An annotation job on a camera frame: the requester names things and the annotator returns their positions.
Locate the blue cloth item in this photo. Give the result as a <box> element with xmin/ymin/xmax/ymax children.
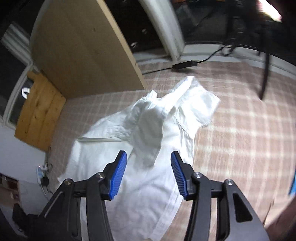
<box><xmin>288</xmin><ymin>171</ymin><xmax>296</xmax><ymax>196</ymax></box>

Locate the black tripod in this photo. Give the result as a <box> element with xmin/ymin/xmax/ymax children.
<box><xmin>220</xmin><ymin>1</ymin><xmax>281</xmax><ymax>100</ymax></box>

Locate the plaid beige rug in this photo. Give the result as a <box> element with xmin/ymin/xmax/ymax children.
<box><xmin>49</xmin><ymin>62</ymin><xmax>295</xmax><ymax>227</ymax></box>

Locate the white door frame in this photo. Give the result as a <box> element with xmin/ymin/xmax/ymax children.
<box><xmin>139</xmin><ymin>0</ymin><xmax>185</xmax><ymax>62</ymax></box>

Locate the knotty pine wood panel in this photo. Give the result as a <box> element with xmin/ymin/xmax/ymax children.
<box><xmin>15</xmin><ymin>71</ymin><xmax>66</xmax><ymax>152</ymax></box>

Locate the black power adapter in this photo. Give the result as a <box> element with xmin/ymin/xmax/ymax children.
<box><xmin>172</xmin><ymin>60</ymin><xmax>198</xmax><ymax>70</ymax></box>

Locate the white power strip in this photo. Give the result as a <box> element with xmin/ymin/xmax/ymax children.
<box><xmin>36</xmin><ymin>165</ymin><xmax>49</xmax><ymax>187</ymax></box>

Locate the white shirt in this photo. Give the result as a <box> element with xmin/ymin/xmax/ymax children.
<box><xmin>58</xmin><ymin>76</ymin><xmax>220</xmax><ymax>240</ymax></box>

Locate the light plywood board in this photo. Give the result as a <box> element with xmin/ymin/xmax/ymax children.
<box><xmin>30</xmin><ymin>1</ymin><xmax>147</xmax><ymax>98</ymax></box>

